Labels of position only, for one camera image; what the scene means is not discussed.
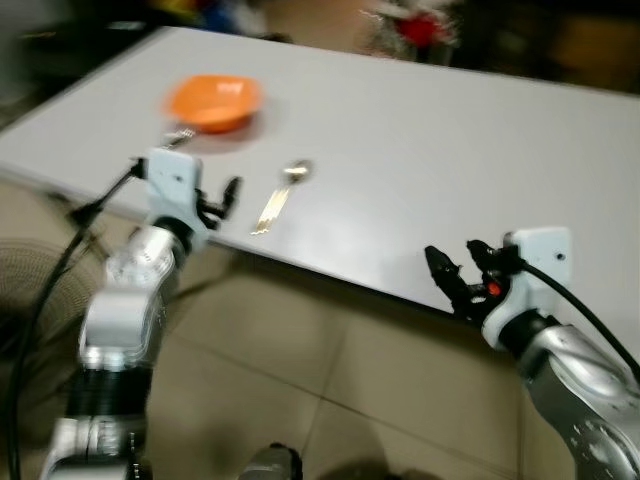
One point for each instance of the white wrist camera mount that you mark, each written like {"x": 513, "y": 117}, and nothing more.
{"x": 172, "y": 185}
{"x": 540, "y": 265}

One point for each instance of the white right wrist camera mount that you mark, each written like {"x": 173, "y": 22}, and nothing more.
{"x": 540, "y": 265}

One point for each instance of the robot leg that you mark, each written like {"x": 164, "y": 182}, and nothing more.
{"x": 272, "y": 464}

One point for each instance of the brown cardboard box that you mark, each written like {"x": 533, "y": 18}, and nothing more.
{"x": 592, "y": 45}

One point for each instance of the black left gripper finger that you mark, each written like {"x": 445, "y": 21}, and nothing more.
{"x": 233, "y": 193}
{"x": 209, "y": 192}

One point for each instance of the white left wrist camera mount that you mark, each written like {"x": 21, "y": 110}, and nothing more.
{"x": 172, "y": 185}

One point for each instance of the silver metal fork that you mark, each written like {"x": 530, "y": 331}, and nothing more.
{"x": 180, "y": 138}

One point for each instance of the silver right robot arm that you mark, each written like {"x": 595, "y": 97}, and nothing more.
{"x": 575, "y": 390}

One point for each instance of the orange plastic bowl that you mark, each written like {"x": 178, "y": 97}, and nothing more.
{"x": 214, "y": 102}

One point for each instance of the beige woven basket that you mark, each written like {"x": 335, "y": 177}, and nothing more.
{"x": 35, "y": 285}

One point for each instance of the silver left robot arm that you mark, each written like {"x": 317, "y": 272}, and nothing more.
{"x": 118, "y": 310}

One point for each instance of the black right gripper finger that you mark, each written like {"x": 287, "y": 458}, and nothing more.
{"x": 485, "y": 256}
{"x": 442, "y": 272}

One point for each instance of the red flower decoration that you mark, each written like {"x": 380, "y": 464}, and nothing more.
{"x": 415, "y": 27}

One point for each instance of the gold metal spoon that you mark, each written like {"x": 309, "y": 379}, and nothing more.
{"x": 281, "y": 198}

